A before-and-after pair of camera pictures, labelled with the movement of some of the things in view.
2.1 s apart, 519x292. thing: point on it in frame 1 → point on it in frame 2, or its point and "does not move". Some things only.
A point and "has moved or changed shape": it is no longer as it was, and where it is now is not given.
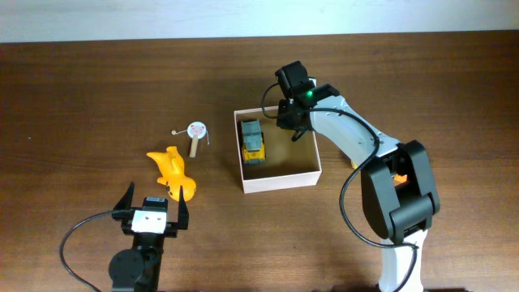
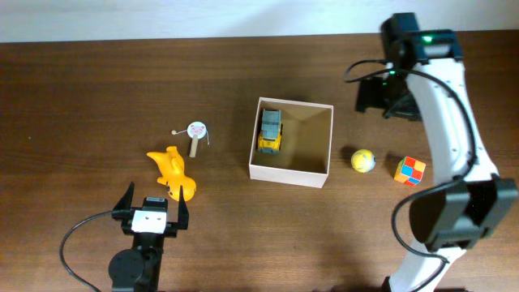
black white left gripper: x=123 y=209 does not move
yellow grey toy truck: x=252 y=142 → x=270 y=134
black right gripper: x=282 y=120 → x=368 y=92
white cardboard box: x=288 y=164 has moved or changed shape
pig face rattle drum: x=195 y=130 does not move
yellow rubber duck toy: x=171 y=166 does not move
